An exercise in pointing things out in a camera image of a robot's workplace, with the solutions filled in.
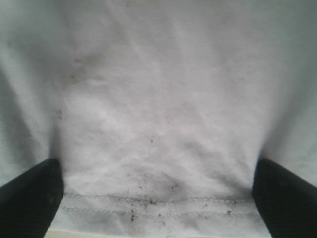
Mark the white t-shirt red logo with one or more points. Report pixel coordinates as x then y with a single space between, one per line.
158 109

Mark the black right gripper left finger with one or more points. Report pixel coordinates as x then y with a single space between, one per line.
29 203

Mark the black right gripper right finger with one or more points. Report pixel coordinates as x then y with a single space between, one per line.
286 203

